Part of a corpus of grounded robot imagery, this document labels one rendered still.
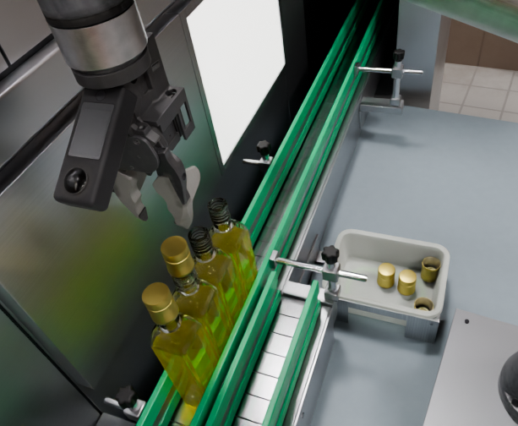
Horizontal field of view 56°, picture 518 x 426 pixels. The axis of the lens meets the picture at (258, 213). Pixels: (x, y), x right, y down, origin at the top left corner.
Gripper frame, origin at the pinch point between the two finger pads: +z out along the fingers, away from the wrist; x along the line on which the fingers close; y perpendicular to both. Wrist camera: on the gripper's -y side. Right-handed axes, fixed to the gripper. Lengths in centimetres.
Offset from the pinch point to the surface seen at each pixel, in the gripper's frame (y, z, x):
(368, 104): 80, 37, -9
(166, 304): -6.2, 7.8, -1.7
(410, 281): 29, 42, -28
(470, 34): 252, 104, -34
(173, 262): -1.5, 5.7, -0.8
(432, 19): 101, 23, -22
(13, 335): -15.0, 8.3, 15.2
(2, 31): 4.8, -20.4, 15.0
